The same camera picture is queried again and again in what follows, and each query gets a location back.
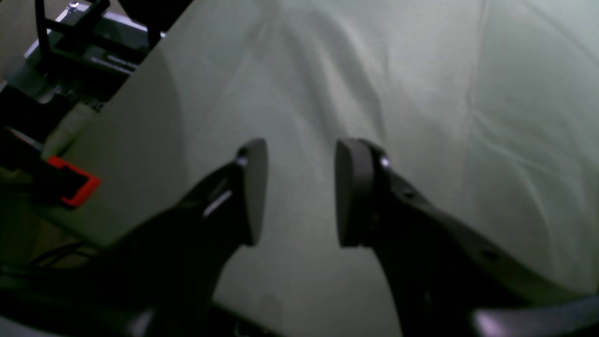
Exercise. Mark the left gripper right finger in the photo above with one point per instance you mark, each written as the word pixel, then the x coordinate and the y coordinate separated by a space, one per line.
pixel 446 279

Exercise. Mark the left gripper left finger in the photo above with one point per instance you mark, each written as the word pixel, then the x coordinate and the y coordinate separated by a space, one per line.
pixel 159 279

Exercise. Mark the right black orange clamp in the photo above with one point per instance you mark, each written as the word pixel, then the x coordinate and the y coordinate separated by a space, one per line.
pixel 57 178

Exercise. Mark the light green table cloth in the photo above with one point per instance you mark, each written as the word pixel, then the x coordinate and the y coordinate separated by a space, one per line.
pixel 488 107

